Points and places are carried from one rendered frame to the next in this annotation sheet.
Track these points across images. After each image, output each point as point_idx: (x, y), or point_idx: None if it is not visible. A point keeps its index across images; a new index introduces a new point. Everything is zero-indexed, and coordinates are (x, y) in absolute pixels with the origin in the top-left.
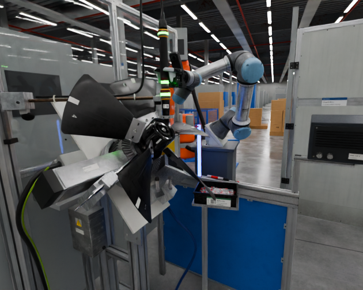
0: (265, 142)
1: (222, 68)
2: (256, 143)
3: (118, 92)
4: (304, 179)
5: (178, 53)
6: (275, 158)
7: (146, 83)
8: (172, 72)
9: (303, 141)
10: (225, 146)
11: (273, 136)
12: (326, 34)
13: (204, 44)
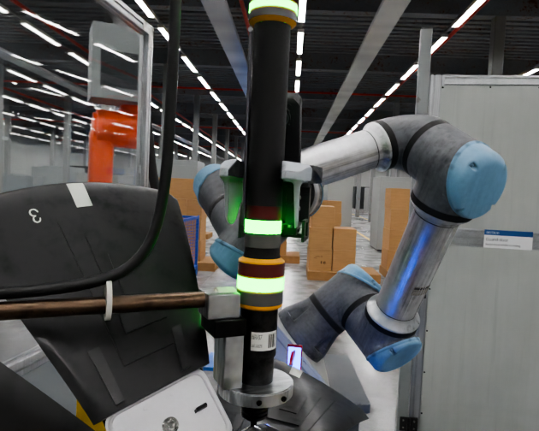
0: (305, 298)
1: (368, 162)
2: (286, 300)
3: (3, 257)
4: (451, 418)
5: (301, 103)
6: (337, 339)
7: (143, 211)
8: (302, 183)
9: (447, 327)
10: (331, 386)
11: (316, 282)
12: (488, 95)
13: (163, 73)
